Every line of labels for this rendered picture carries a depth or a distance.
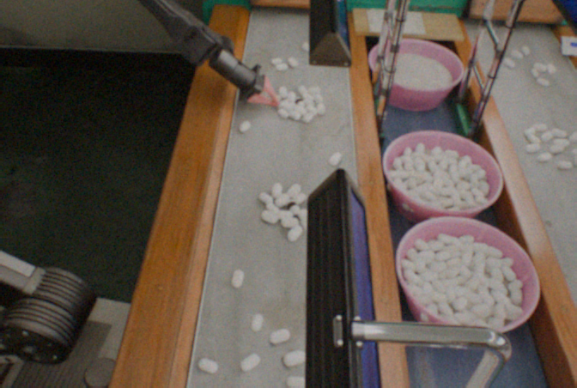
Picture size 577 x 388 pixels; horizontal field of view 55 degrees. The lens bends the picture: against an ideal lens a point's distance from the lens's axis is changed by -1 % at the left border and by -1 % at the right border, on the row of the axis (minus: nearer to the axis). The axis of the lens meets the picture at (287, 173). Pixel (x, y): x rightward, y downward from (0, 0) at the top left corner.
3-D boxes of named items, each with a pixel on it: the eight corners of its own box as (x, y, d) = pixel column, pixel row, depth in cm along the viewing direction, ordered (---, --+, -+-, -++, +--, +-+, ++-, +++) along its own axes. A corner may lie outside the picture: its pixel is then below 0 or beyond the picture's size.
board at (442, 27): (355, 34, 168) (355, 31, 167) (352, 11, 178) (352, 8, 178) (464, 41, 168) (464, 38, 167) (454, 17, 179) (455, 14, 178)
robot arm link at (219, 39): (179, 55, 130) (203, 28, 127) (183, 36, 139) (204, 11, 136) (219, 85, 136) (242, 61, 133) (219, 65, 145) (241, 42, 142)
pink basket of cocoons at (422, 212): (409, 253, 119) (419, 223, 112) (358, 171, 137) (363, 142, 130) (513, 225, 126) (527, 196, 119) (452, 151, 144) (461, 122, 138)
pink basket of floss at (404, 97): (415, 130, 150) (422, 101, 143) (345, 84, 164) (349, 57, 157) (474, 95, 163) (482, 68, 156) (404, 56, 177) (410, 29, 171)
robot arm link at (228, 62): (203, 67, 131) (219, 50, 129) (204, 55, 137) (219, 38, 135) (227, 84, 135) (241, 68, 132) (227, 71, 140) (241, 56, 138)
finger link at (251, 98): (288, 86, 144) (260, 63, 140) (287, 102, 139) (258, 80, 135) (270, 101, 148) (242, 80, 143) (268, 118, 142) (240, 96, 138)
